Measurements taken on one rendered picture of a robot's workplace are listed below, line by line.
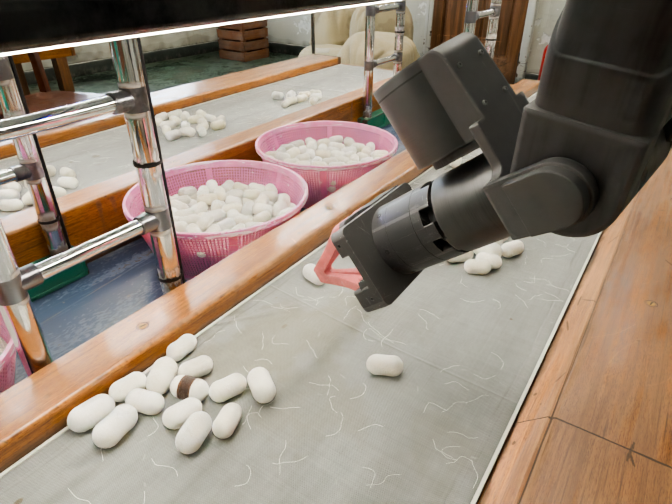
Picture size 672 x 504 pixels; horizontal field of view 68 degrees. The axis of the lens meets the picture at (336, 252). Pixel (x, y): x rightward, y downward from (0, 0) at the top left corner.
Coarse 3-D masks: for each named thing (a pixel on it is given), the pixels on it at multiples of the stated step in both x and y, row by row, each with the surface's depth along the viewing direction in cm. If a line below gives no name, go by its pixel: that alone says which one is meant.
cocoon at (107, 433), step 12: (120, 408) 40; (132, 408) 40; (108, 420) 39; (120, 420) 39; (132, 420) 40; (96, 432) 38; (108, 432) 38; (120, 432) 39; (96, 444) 38; (108, 444) 38
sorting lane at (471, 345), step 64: (320, 256) 64; (512, 256) 64; (576, 256) 64; (256, 320) 53; (320, 320) 53; (384, 320) 53; (448, 320) 53; (512, 320) 53; (320, 384) 45; (384, 384) 45; (448, 384) 45; (512, 384) 45; (64, 448) 39; (128, 448) 39; (256, 448) 39; (320, 448) 39; (384, 448) 39; (448, 448) 39
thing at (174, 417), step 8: (184, 400) 41; (192, 400) 41; (168, 408) 40; (176, 408) 40; (184, 408) 40; (192, 408) 41; (200, 408) 41; (168, 416) 40; (176, 416) 40; (184, 416) 40; (168, 424) 40; (176, 424) 40
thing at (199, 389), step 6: (174, 378) 43; (180, 378) 43; (198, 378) 43; (174, 384) 43; (192, 384) 42; (198, 384) 42; (204, 384) 43; (174, 390) 43; (192, 390) 42; (198, 390) 42; (204, 390) 42; (192, 396) 42; (198, 396) 42; (204, 396) 43
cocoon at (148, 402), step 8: (136, 392) 42; (144, 392) 42; (152, 392) 42; (128, 400) 41; (136, 400) 41; (144, 400) 41; (152, 400) 41; (160, 400) 42; (136, 408) 41; (144, 408) 41; (152, 408) 41; (160, 408) 41
